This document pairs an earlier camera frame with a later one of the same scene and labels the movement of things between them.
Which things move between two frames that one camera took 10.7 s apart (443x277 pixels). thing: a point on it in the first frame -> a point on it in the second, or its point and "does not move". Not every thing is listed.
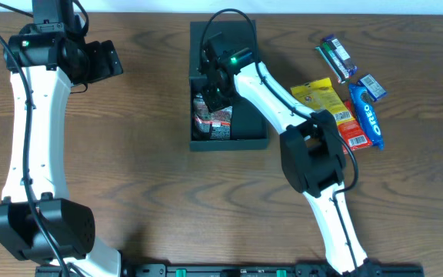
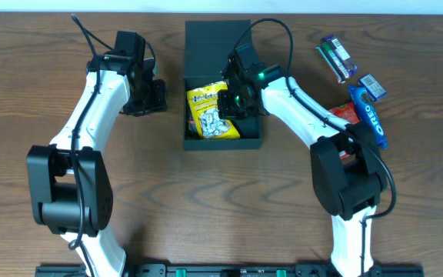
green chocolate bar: [327, 51] does not move
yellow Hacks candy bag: [321, 95] -> [204, 103]
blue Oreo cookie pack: [368, 113] does not move
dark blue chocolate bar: [341, 54] does not move
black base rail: [239, 270] does not move
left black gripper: [111, 58] -> [149, 100]
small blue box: [372, 88] does not move
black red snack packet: [211, 125] -> [191, 131]
